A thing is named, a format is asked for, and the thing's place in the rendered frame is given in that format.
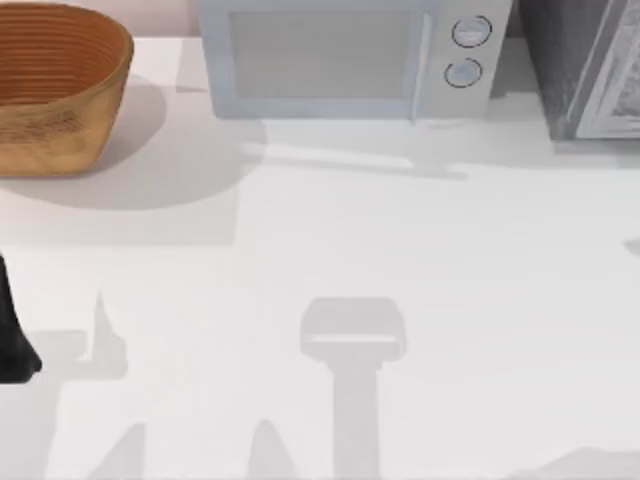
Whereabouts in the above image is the microwave door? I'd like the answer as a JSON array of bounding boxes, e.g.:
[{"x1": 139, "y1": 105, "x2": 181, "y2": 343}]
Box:
[{"x1": 195, "y1": 0, "x2": 434, "y2": 121}]

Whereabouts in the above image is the round microwave knob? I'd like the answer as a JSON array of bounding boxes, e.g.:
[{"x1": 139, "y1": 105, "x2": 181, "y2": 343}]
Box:
[
  {"x1": 451, "y1": 15, "x2": 494, "y2": 49},
  {"x1": 443, "y1": 57, "x2": 484, "y2": 90}
]

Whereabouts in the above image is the pale microwave oven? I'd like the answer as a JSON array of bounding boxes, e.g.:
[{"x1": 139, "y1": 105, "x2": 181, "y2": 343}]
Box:
[{"x1": 193, "y1": 0, "x2": 515, "y2": 125}]

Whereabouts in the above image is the brown woven basket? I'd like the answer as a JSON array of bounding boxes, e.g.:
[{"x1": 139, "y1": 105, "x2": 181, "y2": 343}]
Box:
[{"x1": 0, "y1": 2, "x2": 135, "y2": 178}]

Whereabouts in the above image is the grey cabinet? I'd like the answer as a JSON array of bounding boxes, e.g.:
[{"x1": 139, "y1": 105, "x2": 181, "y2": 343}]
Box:
[{"x1": 517, "y1": 0, "x2": 640, "y2": 142}]

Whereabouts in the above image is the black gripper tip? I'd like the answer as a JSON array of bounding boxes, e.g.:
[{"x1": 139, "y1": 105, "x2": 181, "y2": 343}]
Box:
[{"x1": 0, "y1": 254, "x2": 43, "y2": 385}]

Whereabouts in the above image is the microwave door handle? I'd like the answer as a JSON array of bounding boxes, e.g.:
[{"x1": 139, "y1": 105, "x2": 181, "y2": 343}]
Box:
[{"x1": 409, "y1": 12, "x2": 432, "y2": 125}]

